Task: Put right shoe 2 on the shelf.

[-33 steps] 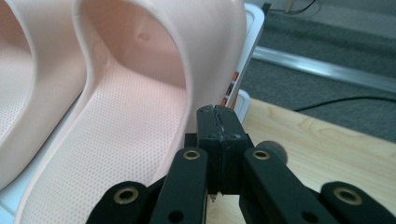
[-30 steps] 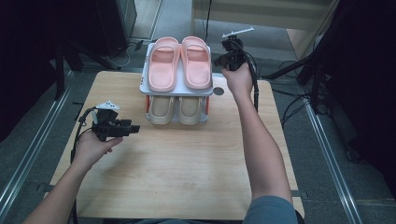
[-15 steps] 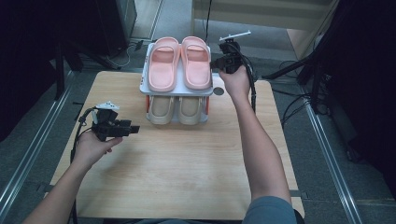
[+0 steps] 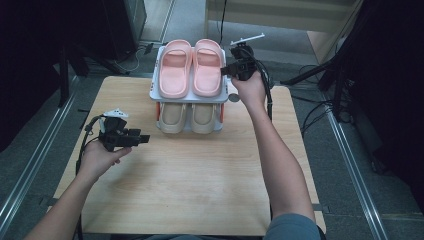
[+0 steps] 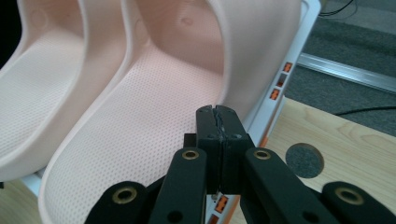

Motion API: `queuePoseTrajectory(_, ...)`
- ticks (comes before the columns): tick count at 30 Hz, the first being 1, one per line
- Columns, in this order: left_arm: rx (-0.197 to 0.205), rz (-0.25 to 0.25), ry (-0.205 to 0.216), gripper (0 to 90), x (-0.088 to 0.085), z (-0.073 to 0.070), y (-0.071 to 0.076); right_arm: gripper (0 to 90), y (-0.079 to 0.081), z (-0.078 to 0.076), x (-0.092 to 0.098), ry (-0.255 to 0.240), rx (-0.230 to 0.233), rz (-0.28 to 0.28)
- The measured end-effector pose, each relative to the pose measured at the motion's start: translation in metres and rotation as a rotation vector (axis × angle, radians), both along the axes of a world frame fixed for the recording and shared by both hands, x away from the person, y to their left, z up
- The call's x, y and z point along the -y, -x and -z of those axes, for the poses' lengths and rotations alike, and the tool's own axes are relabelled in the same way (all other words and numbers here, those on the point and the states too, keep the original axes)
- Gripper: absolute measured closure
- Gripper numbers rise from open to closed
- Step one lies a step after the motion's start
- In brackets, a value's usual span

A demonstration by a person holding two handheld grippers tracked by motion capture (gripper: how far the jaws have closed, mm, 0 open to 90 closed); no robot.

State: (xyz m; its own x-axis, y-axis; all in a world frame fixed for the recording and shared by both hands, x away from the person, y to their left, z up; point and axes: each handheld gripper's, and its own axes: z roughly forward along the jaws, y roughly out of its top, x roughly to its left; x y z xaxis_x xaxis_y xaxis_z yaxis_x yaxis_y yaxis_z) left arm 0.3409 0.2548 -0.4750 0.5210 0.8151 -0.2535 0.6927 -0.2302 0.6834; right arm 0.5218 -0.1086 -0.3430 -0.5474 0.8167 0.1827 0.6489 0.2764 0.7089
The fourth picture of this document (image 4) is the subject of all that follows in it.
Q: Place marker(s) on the metal floor rail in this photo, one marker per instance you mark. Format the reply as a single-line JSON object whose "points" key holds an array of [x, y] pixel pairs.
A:
{"points": [[360, 186], [20, 196]]}

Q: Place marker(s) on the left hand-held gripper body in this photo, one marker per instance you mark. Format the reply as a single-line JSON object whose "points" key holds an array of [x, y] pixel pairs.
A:
{"points": [[115, 135]]}

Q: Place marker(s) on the pink slipper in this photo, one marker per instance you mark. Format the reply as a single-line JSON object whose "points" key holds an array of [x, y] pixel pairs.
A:
{"points": [[175, 66], [206, 66]]}

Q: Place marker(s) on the dark cabinet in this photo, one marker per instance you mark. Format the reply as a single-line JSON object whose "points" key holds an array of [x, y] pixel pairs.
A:
{"points": [[120, 26]]}

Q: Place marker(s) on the black plug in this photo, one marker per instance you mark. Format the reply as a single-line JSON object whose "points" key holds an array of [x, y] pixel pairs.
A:
{"points": [[148, 48]]}

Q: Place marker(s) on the person's right hand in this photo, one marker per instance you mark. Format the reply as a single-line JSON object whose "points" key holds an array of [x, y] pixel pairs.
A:
{"points": [[253, 91]]}

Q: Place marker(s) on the cream clog shoe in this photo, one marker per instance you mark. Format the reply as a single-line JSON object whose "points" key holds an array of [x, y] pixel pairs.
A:
{"points": [[171, 116], [202, 116]]}

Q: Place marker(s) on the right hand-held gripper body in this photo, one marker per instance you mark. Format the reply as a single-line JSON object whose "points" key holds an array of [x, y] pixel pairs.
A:
{"points": [[245, 65]]}

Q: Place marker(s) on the black metal stand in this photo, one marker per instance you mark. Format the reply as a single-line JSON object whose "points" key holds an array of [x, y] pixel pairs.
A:
{"points": [[310, 71], [63, 80]]}

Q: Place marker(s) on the dark curtain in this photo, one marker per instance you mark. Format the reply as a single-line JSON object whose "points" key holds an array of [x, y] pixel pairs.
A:
{"points": [[386, 83]]}

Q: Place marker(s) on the dark round disc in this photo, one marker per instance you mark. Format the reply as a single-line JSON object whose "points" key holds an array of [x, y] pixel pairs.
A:
{"points": [[234, 97]]}

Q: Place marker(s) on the white two-tier shoe rack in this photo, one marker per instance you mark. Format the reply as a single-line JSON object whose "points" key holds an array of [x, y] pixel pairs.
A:
{"points": [[190, 99]]}

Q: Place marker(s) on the grey tape piece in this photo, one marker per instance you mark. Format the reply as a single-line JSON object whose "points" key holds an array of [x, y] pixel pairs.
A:
{"points": [[320, 207], [48, 201]]}

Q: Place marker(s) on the person's left hand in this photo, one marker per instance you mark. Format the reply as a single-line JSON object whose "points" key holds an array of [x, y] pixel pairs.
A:
{"points": [[96, 161]]}

